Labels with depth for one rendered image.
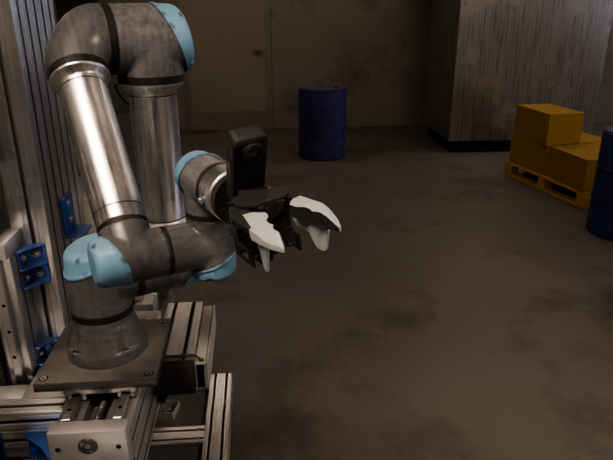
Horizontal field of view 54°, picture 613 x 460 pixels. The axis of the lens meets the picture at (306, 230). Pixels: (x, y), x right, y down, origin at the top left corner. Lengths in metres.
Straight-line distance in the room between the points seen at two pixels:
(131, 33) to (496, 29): 6.18
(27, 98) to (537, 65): 6.45
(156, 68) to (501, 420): 2.18
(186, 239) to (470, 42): 6.22
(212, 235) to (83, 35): 0.38
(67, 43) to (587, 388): 2.69
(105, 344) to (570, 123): 5.24
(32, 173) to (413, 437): 1.88
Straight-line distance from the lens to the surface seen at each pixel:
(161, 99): 1.11
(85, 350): 1.22
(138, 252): 0.88
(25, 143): 1.30
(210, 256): 0.92
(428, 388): 2.92
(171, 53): 1.09
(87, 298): 1.17
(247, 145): 0.71
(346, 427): 2.66
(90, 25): 1.06
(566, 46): 7.40
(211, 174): 0.84
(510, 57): 7.15
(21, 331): 1.38
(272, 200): 0.72
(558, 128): 5.93
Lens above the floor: 1.70
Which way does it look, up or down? 22 degrees down
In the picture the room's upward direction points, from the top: straight up
